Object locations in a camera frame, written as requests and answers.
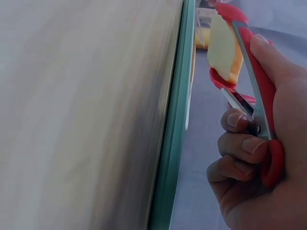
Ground clear plastic container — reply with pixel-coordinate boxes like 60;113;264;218
195;6;218;27

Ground pale apple slice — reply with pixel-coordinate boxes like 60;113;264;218
206;14;243;85

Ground red steel kitchen tongs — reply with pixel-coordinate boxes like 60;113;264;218
208;1;286;190

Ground person's right hand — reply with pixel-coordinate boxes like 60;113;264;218
206;33;307;230

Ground beige cutting board green rim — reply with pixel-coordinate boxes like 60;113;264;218
0;0;197;230

